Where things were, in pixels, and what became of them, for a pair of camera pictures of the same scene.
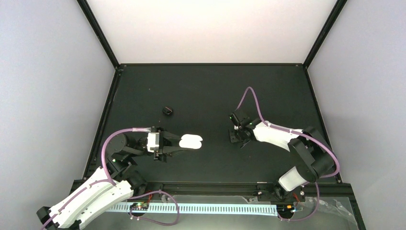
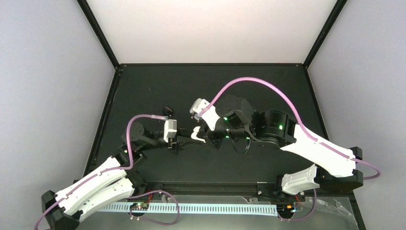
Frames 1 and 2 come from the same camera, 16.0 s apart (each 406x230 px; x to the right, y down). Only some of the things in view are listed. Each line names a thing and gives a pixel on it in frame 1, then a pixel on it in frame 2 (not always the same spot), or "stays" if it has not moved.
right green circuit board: [286, 208] stays
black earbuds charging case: [167, 110] stays
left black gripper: [167, 137] to [181, 145]
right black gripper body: [240, 137] to [216, 140]
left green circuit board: [141, 206] stays
